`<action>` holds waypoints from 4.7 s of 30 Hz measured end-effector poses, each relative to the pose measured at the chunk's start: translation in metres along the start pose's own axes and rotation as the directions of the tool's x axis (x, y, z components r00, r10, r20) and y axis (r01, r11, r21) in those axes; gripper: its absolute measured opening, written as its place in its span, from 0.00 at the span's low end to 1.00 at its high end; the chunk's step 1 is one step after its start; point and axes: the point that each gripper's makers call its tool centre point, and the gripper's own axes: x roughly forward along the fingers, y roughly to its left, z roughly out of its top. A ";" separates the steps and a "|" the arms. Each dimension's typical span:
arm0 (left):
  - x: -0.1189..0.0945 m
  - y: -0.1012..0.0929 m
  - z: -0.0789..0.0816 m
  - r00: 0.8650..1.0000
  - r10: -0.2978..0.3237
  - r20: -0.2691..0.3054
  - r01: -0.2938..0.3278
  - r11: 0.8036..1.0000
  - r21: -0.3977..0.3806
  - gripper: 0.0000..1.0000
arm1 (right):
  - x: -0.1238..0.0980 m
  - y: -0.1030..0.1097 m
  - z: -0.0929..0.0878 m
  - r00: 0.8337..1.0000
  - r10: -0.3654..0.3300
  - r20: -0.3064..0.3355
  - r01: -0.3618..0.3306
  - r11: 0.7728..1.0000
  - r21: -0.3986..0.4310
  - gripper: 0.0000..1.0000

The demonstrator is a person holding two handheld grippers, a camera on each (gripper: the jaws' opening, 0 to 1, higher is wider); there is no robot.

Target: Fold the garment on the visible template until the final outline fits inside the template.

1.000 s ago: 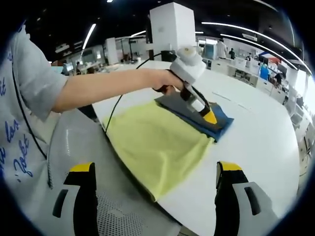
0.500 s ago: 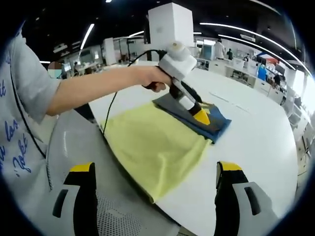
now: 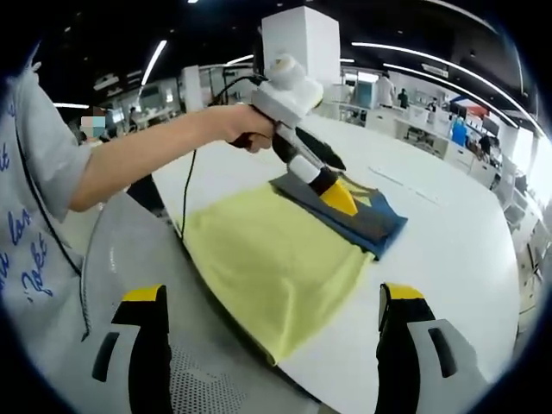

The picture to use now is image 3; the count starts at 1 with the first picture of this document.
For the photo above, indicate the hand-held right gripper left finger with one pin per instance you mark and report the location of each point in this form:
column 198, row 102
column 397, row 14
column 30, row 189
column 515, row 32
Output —
column 146, row 366

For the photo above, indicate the ceiling light strip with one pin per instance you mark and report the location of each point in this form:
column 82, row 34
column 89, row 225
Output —
column 239, row 59
column 440, row 60
column 154, row 62
column 71, row 105
column 448, row 84

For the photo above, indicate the white tall locker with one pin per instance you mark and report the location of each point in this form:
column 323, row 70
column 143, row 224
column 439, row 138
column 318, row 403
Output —
column 190, row 86

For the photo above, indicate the blue storage bin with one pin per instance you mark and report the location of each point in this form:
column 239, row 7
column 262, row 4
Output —
column 458, row 131

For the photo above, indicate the yellow blue grey garment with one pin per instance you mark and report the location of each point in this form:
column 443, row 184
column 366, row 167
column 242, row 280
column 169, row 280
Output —
column 267, row 259

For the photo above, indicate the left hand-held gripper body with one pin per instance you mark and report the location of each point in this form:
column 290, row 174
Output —
column 289, row 92

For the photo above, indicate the white square pillar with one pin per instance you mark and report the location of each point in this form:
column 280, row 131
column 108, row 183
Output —
column 319, row 43

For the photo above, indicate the person's white printed shirt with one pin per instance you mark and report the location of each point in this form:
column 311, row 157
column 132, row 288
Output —
column 26, row 215

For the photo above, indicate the white cabinet row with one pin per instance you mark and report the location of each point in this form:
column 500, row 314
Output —
column 431, row 133

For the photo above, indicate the teal front appliance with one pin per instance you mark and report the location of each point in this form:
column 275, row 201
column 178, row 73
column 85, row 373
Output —
column 365, row 92

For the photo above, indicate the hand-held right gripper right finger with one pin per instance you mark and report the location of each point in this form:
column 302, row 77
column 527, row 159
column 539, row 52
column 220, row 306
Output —
column 401, row 366

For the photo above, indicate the person's left hand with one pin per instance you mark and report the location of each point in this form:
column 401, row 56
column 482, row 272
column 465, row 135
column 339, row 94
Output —
column 241, row 123

